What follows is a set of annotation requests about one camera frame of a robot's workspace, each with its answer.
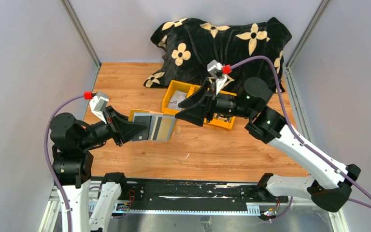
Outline dark grey credit card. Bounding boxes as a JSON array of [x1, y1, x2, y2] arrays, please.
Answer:
[[132, 115, 152, 142]]

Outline black floral blanket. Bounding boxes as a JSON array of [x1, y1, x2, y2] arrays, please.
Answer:
[[143, 17, 292, 93]]

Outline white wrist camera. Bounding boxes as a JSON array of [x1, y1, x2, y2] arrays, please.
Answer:
[[207, 59, 233, 95], [89, 92, 109, 123]]

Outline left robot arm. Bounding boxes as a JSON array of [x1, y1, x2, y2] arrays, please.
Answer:
[[49, 106, 147, 232]]

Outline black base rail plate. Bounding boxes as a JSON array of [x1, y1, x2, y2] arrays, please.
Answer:
[[119, 178, 289, 212]]

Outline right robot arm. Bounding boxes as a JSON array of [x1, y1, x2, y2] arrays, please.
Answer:
[[175, 78, 360, 212]]

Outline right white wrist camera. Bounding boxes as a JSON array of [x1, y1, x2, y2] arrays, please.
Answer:
[[207, 59, 233, 95]]

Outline gold striped credit card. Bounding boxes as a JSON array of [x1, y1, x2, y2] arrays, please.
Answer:
[[156, 115, 176, 142]]

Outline aluminium frame post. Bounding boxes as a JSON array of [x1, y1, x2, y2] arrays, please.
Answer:
[[286, 0, 331, 69], [60, 0, 101, 69]]

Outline aluminium frame post left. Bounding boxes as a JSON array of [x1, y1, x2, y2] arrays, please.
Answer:
[[60, 0, 101, 69]]

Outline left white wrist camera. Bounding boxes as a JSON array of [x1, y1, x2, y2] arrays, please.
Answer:
[[89, 92, 109, 123]]

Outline aluminium frame post right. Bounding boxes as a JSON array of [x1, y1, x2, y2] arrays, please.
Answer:
[[286, 0, 331, 69]]

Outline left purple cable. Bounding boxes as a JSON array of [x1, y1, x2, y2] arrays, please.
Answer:
[[43, 91, 93, 232]]

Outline yellow three-compartment bin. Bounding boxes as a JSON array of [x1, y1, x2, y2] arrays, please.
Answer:
[[161, 80, 237, 131]]

